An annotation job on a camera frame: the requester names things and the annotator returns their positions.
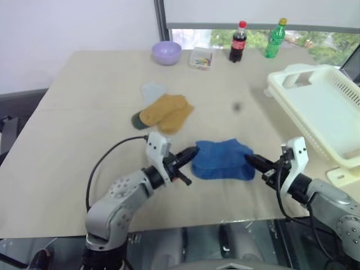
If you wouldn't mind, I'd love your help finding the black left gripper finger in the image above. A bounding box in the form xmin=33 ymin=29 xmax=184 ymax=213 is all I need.
xmin=177 ymin=148 xmax=201 ymax=170
xmin=174 ymin=146 xmax=199 ymax=163

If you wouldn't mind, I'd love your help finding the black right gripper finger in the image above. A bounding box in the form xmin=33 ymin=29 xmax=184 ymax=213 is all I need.
xmin=245 ymin=154 xmax=275 ymax=168
xmin=246 ymin=159 xmax=271 ymax=174

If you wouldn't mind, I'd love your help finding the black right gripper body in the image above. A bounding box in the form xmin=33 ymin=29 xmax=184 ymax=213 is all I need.
xmin=261 ymin=156 xmax=291 ymax=188

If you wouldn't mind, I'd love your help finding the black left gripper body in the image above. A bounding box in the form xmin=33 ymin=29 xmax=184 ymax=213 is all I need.
xmin=164 ymin=154 xmax=193 ymax=187

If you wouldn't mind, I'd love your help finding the blue cloth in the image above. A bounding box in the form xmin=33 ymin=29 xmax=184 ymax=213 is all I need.
xmin=191 ymin=138 xmax=255 ymax=182

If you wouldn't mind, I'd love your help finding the clear box with coloured clips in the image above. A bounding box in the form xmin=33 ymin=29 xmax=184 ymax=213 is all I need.
xmin=188 ymin=46 xmax=216 ymax=70

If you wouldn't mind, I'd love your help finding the mustard yellow sock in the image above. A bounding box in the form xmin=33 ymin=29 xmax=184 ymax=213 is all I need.
xmin=139 ymin=94 xmax=195 ymax=134

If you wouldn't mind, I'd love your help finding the dark grey green sock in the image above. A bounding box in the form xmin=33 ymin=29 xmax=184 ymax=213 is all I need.
xmin=130 ymin=111 xmax=150 ymax=131

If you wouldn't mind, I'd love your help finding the white plastic lid piece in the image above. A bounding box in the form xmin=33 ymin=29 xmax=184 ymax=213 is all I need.
xmin=326 ymin=166 xmax=360 ymax=187

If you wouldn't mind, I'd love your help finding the pale mint white sock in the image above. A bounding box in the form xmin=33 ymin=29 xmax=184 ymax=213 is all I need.
xmin=140 ymin=82 xmax=165 ymax=106

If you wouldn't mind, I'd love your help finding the white plastic dish rack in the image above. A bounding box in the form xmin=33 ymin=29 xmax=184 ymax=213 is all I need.
xmin=264 ymin=64 xmax=360 ymax=170

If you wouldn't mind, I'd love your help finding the purple plastic bowl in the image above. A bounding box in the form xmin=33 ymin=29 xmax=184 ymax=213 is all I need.
xmin=151 ymin=40 xmax=182 ymax=66

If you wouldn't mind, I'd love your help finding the cola bottle with red cap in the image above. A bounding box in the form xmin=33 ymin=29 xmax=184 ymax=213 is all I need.
xmin=228 ymin=20 xmax=249 ymax=64

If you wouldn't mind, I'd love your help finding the green bottle with yellow cap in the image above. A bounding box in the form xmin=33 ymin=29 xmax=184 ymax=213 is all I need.
xmin=264 ymin=17 xmax=288 ymax=59

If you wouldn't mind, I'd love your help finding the dark slanted screen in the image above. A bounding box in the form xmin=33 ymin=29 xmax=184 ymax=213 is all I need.
xmin=339 ymin=44 xmax=360 ymax=86

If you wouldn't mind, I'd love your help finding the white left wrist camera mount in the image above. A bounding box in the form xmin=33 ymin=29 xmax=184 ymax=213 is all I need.
xmin=145 ymin=131 xmax=173 ymax=186

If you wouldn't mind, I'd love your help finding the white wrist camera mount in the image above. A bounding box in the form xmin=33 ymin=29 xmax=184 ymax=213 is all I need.
xmin=279 ymin=136 xmax=309 ymax=195
xmin=145 ymin=131 xmax=173 ymax=186

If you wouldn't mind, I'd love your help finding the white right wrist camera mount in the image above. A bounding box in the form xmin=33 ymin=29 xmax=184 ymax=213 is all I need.
xmin=279 ymin=136 xmax=309 ymax=195

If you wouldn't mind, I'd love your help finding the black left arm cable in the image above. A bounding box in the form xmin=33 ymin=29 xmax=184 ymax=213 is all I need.
xmin=85 ymin=135 xmax=150 ymax=212

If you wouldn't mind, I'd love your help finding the grey roller blind rail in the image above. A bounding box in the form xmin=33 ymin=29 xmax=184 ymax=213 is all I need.
xmin=166 ymin=22 xmax=360 ymax=30

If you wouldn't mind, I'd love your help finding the dark window frame post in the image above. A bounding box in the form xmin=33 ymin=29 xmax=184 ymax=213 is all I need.
xmin=154 ymin=0 xmax=173 ymax=42

